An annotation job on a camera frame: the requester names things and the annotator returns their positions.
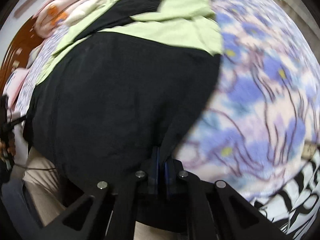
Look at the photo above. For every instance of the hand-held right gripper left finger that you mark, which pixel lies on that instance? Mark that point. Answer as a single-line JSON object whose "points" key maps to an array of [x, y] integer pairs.
{"points": [[156, 162]]}

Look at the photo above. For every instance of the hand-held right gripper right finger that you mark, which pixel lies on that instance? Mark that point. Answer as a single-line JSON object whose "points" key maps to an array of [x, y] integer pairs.
{"points": [[168, 175]]}

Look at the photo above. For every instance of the green and black hooded jacket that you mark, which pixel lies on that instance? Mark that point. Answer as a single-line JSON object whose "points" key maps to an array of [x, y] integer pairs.
{"points": [[125, 92]]}

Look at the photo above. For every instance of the person's left hand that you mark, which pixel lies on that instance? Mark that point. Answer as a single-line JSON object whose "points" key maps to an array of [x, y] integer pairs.
{"points": [[11, 151]]}

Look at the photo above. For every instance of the pink pillow with blue print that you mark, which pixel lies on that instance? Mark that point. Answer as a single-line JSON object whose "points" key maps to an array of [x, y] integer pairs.
{"points": [[16, 80]]}

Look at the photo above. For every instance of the dark wooden headboard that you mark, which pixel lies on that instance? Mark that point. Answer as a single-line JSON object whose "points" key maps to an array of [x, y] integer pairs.
{"points": [[22, 45]]}

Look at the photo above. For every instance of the person's beige trousers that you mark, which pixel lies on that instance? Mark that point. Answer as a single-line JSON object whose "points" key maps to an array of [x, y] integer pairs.
{"points": [[42, 192]]}

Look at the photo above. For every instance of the rolled pink bear-print quilt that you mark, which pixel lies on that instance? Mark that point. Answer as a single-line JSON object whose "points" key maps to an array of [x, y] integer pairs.
{"points": [[50, 20]]}

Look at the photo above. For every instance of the white folded fleece cloth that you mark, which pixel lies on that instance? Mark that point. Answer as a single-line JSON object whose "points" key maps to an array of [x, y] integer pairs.
{"points": [[77, 13]]}

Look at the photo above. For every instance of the purple floral fleece blanket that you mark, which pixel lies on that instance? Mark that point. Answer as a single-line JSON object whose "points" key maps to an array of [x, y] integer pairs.
{"points": [[262, 92]]}

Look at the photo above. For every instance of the black and white printed cloth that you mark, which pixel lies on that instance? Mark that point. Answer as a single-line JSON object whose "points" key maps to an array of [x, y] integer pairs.
{"points": [[300, 200]]}

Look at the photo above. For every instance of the pink wall shelf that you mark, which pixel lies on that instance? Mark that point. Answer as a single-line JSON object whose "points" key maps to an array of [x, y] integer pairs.
{"points": [[26, 5]]}

